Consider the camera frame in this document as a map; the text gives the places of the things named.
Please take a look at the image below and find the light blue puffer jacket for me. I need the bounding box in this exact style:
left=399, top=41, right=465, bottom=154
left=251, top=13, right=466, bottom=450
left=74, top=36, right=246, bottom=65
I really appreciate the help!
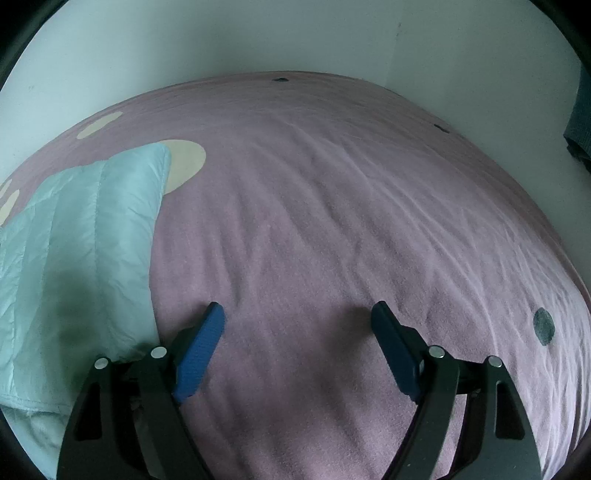
left=0, top=142, right=173, bottom=462

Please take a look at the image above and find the dark grey cloth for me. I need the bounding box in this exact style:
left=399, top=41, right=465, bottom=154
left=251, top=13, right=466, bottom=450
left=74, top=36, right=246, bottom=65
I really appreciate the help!
left=563, top=60, right=591, bottom=162

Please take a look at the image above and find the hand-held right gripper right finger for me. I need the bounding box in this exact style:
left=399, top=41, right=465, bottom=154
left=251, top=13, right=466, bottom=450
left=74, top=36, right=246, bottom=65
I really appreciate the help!
left=370, top=300, right=542, bottom=480

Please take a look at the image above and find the pink dotted blanket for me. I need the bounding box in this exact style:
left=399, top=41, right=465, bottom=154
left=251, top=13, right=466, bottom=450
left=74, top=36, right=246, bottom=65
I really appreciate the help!
left=0, top=71, right=591, bottom=480

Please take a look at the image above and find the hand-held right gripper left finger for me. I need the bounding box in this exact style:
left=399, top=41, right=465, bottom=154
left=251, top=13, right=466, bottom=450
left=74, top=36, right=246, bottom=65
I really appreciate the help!
left=55, top=302, right=226, bottom=480

